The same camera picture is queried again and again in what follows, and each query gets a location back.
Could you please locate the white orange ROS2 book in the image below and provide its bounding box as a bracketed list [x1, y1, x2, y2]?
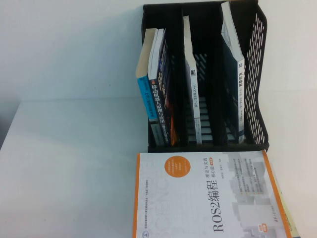
[132, 149, 294, 238]

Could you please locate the dark book white title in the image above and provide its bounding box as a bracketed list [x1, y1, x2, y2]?
[148, 28, 179, 147]

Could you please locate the blue spine book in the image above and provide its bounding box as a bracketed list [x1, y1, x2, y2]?
[135, 28, 165, 147]

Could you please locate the thin white spine book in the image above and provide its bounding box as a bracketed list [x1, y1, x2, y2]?
[182, 15, 203, 145]

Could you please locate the dark cover white spine book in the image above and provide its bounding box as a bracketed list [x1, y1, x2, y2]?
[220, 1, 246, 144]

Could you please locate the black perforated book stand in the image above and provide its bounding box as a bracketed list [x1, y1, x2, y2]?
[142, 0, 270, 153]

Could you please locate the yellow green mechanisms book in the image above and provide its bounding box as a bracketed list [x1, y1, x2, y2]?
[268, 161, 301, 238]

